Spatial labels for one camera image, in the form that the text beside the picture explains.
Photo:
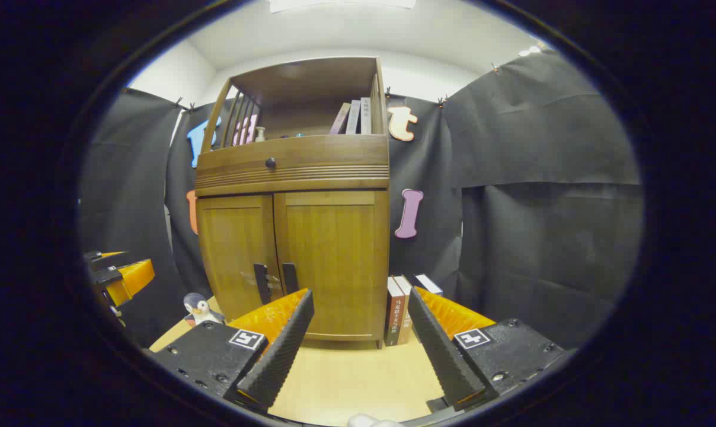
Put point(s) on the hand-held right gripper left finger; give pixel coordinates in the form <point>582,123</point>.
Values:
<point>281,350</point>

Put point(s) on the black backdrop cloth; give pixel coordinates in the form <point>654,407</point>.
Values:
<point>542,237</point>

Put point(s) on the penguin plush toy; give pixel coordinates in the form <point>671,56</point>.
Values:
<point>201,309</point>

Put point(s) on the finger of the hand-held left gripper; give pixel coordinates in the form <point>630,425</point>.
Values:
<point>134,277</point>
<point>106,256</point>

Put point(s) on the tan book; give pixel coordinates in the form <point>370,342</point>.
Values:
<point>406,320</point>

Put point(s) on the wooden shoe cabinet door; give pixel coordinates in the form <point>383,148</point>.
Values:
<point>233,243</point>
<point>340,249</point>

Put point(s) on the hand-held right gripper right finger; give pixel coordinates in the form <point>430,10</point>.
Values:
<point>444,356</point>

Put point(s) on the dark red book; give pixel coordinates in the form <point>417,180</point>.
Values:
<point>393,314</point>

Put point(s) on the brown wooden shoe cabinet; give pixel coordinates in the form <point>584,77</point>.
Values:
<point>310,178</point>

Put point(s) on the white book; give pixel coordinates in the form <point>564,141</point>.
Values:
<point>366,115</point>

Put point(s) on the ceiling light panel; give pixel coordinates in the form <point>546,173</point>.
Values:
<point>340,3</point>
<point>530,51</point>

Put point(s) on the grey book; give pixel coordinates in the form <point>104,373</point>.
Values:
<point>353,117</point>

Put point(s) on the small beige figurine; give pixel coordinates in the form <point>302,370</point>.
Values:
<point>260,134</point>

